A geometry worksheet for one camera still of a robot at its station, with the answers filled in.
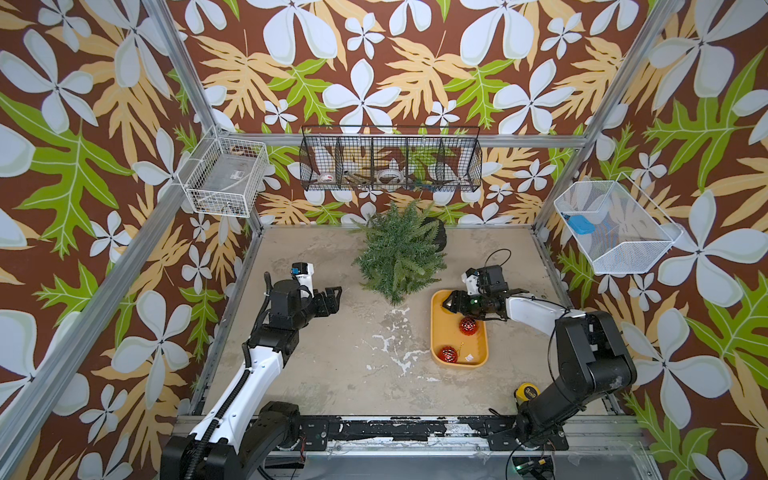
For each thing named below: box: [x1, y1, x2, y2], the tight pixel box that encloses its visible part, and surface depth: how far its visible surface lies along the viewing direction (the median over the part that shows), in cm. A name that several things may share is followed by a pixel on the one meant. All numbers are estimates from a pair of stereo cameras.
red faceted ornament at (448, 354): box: [437, 346, 458, 363], surface depth 84 cm
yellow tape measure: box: [514, 382, 541, 406], surface depth 80 cm
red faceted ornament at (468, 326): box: [459, 316, 478, 336], surface depth 90 cm
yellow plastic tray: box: [430, 289, 489, 368], surface depth 91 cm
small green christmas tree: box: [349, 201, 447, 306], surface depth 78 cm
